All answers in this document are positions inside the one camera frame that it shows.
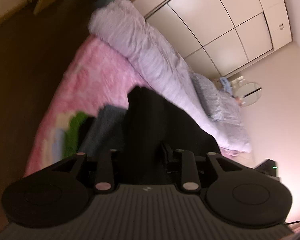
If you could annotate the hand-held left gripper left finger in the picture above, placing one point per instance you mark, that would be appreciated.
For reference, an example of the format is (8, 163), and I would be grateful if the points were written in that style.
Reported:
(110, 165)

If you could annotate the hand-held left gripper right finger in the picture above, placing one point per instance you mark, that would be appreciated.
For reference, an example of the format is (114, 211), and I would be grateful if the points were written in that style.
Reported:
(168, 157)

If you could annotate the black pants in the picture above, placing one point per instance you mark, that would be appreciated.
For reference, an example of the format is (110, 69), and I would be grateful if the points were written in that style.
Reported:
(150, 130)

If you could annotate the grey-blue folded cloth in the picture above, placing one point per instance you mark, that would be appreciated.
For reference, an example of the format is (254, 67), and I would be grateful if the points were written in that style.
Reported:
(105, 127)

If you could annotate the black folded cloth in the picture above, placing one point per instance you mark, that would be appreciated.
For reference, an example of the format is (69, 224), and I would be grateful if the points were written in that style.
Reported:
(88, 130)

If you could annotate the green folded cloth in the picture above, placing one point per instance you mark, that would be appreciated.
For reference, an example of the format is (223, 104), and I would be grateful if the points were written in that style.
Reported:
(75, 132)

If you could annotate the peach folded cloth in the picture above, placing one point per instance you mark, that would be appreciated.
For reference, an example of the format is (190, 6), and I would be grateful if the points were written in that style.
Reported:
(61, 120)

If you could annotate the grey checked pillow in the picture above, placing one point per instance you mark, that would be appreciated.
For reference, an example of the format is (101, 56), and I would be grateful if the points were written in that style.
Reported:
(210, 100)

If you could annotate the pink floral blanket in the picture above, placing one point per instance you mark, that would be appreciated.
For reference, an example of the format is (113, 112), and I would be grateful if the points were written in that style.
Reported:
(95, 75)

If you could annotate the small blue cloth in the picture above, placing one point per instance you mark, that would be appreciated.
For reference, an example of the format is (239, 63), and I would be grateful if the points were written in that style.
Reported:
(225, 83)

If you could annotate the black box with green light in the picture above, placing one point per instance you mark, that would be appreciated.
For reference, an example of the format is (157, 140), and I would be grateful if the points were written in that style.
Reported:
(267, 167)

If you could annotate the round glass table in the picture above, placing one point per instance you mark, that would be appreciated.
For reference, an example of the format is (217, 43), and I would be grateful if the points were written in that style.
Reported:
(248, 92)

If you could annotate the lilac striped quilt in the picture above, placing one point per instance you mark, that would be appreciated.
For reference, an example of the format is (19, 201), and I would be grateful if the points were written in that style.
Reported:
(145, 55)

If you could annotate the white charger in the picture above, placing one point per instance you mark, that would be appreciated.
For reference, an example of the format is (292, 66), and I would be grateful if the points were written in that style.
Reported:
(240, 79)

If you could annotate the white wardrobe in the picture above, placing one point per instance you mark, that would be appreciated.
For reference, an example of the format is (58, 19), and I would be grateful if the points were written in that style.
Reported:
(215, 17)

